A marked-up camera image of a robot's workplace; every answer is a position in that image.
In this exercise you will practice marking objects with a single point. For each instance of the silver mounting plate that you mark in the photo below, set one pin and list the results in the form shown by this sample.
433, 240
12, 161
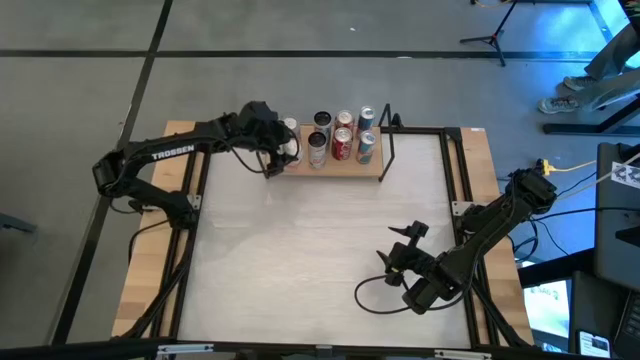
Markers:
459, 208
194, 201

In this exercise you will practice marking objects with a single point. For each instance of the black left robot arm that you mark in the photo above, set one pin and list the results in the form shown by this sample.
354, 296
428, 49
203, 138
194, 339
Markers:
170, 152

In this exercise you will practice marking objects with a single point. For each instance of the grey chair leg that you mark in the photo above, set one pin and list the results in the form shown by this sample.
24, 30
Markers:
15, 222

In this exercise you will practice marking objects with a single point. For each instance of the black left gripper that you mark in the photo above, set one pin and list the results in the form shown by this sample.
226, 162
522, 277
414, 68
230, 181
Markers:
260, 127

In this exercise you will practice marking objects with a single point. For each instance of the white marker label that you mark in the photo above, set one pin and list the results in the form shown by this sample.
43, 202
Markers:
627, 176

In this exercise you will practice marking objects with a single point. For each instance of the red Coca-Cola can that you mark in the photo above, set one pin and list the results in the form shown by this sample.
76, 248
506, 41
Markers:
342, 145
344, 119

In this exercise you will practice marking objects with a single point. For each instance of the black keyboard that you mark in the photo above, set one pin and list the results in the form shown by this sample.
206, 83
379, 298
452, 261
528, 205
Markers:
631, 325

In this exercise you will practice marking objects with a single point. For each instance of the silver bracket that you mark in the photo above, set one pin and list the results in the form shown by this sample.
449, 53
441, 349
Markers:
462, 355
185, 348

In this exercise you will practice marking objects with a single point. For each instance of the black tripod stand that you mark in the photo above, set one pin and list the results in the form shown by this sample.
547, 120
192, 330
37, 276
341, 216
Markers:
495, 37

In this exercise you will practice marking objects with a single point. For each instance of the person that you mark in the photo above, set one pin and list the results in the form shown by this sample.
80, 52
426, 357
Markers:
560, 105

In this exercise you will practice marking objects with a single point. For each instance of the black computer case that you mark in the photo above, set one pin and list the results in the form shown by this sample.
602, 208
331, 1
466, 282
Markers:
615, 240

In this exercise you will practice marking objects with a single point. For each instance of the smartphone with lit screen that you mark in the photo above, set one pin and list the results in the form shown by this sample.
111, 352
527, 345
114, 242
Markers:
595, 345

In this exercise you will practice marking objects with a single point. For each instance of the black can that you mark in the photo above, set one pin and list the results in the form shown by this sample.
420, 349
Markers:
317, 150

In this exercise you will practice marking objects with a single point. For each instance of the lit monitor screen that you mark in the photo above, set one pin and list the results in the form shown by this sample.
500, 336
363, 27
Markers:
547, 310

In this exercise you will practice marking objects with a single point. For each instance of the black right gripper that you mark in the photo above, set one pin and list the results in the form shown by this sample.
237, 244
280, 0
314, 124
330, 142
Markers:
412, 262

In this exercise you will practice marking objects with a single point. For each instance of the blue Red Bull can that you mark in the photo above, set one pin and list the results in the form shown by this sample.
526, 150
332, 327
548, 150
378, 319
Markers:
366, 147
367, 116

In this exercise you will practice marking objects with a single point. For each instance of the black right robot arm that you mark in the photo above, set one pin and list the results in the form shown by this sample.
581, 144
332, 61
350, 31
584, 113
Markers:
480, 240

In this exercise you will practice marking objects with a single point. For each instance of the white and orange beverage can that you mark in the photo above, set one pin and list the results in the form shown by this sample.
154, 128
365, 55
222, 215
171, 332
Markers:
294, 151

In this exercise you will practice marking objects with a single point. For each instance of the black metal table frame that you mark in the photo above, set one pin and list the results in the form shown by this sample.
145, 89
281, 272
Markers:
201, 130

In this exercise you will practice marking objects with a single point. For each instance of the black desk base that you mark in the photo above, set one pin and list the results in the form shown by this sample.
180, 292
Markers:
575, 129

